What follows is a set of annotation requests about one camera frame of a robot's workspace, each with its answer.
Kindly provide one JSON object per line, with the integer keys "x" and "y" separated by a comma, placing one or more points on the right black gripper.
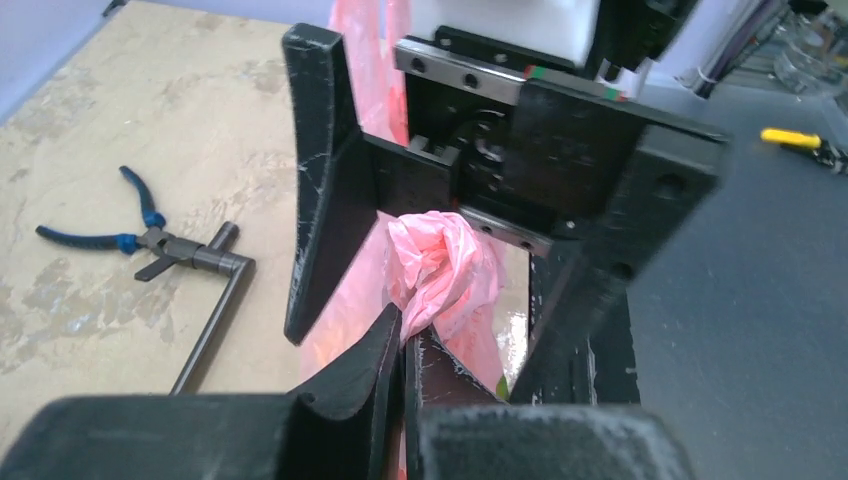
{"x": 536, "y": 156}

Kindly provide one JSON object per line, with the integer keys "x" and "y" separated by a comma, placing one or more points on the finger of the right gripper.
{"x": 336, "y": 190}

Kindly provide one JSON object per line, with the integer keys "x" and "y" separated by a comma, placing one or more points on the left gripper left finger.
{"x": 335, "y": 425}

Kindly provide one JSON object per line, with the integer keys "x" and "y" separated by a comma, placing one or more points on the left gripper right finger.
{"x": 455, "y": 428}

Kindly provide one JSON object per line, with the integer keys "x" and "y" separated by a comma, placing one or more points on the pink plastic bag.
{"x": 433, "y": 266}

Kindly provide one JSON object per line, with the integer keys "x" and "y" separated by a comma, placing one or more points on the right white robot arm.
{"x": 642, "y": 33}

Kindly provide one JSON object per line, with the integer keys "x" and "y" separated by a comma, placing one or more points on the glass jar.
{"x": 813, "y": 60}

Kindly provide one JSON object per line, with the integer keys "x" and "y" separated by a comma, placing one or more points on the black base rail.
{"x": 605, "y": 370}

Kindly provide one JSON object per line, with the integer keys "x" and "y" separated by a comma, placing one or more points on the grey metal faucet handle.
{"x": 192, "y": 294}

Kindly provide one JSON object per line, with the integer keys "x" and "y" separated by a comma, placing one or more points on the blue handled pliers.
{"x": 96, "y": 230}

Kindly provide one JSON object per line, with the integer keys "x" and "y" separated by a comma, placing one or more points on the yellow handled pliers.
{"x": 811, "y": 146}

